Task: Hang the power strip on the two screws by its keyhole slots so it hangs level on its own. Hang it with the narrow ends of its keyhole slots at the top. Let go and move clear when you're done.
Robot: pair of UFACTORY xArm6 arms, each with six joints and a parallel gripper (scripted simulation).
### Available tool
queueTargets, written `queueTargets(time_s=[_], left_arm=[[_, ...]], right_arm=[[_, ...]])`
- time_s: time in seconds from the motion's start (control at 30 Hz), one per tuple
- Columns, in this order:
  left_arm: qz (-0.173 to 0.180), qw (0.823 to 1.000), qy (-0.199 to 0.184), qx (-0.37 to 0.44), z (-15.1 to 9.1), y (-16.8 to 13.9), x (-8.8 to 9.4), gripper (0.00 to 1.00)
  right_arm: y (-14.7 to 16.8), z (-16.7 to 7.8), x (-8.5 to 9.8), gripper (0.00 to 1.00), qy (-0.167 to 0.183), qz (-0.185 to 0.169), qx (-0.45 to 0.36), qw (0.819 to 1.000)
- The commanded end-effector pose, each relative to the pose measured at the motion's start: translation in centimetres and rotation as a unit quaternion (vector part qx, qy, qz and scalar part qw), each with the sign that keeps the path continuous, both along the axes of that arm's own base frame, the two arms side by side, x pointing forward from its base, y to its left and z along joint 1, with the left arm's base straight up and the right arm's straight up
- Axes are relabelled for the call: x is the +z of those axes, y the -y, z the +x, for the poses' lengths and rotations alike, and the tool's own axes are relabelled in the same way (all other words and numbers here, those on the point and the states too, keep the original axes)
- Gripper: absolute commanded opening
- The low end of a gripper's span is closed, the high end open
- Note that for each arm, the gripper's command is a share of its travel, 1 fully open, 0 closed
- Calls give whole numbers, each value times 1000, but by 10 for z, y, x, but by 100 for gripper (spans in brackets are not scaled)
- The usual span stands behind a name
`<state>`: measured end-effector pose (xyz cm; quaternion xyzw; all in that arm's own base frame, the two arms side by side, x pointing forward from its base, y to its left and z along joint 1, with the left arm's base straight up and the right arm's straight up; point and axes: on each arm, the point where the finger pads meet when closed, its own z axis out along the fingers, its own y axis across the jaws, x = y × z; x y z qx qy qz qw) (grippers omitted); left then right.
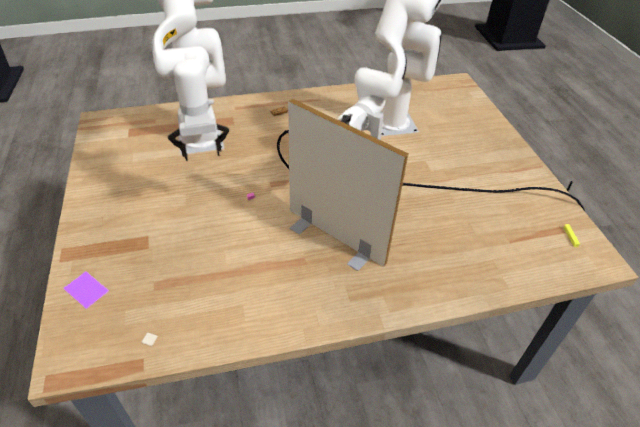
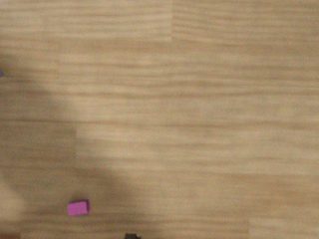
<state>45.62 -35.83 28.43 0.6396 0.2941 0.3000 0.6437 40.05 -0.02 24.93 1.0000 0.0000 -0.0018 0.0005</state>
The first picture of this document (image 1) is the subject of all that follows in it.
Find yellow rectangular bar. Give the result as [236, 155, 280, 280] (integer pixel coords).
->
[563, 224, 580, 247]

